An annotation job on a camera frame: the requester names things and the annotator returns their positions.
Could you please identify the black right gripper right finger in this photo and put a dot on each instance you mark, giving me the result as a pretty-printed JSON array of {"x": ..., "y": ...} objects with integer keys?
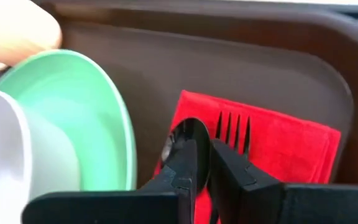
[{"x": 291, "y": 205}]

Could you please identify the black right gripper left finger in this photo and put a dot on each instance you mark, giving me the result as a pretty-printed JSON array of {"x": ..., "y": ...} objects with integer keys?
[{"x": 120, "y": 208}]

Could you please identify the red cloth napkin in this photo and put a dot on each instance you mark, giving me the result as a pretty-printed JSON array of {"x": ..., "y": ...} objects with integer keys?
[{"x": 275, "y": 146}]

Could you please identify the green plate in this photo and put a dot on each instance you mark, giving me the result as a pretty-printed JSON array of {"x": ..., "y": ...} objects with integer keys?
[{"x": 82, "y": 118}]

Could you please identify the white bowl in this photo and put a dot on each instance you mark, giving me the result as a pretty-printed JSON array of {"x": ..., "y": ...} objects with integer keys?
[{"x": 11, "y": 155}]

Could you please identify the pale orange plastic mug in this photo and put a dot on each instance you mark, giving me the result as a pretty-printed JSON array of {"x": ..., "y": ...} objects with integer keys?
[{"x": 14, "y": 28}]

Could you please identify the brown plastic tray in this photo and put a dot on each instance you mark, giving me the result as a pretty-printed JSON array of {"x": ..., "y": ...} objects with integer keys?
[{"x": 228, "y": 62}]

